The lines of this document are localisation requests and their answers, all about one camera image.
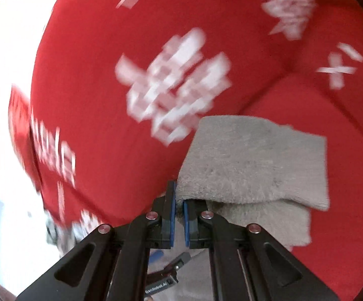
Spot red plush sofa cushion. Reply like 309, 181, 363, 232
8, 0, 363, 301

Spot grey fleece cloth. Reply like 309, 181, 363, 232
147, 115, 330, 301

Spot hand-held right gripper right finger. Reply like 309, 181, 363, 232
183, 199, 338, 301

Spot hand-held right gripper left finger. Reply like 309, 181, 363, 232
15, 180, 177, 301

